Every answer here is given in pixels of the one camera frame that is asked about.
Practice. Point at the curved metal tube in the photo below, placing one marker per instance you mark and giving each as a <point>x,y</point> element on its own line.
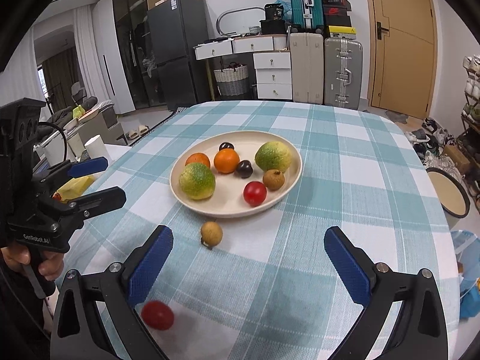
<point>225,17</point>

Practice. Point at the beige suitcase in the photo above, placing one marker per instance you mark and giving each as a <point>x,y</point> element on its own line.
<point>306,67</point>

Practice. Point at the wooden door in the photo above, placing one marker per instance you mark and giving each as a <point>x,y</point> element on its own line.
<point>403,45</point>

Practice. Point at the round cream basin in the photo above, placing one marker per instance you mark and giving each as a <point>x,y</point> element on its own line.
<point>446,191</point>

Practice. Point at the yellow black box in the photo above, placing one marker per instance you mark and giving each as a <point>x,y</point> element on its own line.
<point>339,32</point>

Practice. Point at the teal suitcase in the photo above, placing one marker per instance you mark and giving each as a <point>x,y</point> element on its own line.
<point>303,3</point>

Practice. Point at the yellow bag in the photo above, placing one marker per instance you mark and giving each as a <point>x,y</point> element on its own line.
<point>77,186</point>

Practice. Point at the white drawer desk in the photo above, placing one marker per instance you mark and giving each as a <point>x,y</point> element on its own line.
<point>272,67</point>

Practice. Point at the dark grey fridge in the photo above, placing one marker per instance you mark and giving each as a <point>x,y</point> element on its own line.
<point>176,52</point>

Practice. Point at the cream oval plate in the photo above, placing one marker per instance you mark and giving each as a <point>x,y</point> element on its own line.
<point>225,193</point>

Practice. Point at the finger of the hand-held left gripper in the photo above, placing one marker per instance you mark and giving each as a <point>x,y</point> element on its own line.
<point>101,197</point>
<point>88,165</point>

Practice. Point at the white cylinder bin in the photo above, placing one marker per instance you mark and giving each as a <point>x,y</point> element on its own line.
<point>95,148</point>

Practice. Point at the pile of shoes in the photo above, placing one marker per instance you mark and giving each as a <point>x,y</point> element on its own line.
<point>431,144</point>

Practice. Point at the teal checked tablecloth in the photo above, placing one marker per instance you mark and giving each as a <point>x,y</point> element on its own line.
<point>318,195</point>

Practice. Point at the large red tomato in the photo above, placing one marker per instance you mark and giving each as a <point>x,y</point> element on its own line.
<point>255,194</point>

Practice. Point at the small green yellow citrus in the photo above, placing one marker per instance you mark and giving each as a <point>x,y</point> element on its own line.
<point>197,181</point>

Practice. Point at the pair of slippers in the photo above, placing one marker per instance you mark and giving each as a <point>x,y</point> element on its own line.
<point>137,132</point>

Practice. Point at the woven laundry basket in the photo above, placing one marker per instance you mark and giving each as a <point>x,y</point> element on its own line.
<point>231,80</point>

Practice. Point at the person's left hand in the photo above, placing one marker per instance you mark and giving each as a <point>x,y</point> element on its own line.
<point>50,266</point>

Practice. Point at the large green yellow citrus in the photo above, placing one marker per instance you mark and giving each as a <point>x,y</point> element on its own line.
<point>273,156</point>

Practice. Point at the brown longan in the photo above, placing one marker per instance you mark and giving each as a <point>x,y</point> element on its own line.
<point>212,233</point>
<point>273,180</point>

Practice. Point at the white wardrobe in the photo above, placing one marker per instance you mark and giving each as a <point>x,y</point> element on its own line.
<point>112,52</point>

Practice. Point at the dark purple plum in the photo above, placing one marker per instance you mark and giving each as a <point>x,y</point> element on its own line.
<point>244,168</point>
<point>226,146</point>

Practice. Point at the small red tomato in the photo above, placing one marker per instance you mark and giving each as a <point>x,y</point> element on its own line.
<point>157,315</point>

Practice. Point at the silver suitcase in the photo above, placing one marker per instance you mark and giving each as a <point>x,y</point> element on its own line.
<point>343,71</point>

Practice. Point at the grey low table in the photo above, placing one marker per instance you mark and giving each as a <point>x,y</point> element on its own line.
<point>103,123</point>

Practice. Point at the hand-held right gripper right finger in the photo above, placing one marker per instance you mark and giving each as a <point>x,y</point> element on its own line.
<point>347,266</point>

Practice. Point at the orange tangerine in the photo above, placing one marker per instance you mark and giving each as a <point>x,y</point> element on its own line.
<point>197,158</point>
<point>226,160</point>

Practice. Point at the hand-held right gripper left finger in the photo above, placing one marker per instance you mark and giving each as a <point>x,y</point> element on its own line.
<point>150,266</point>

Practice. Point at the shoe rack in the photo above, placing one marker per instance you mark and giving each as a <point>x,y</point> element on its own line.
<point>470,120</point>

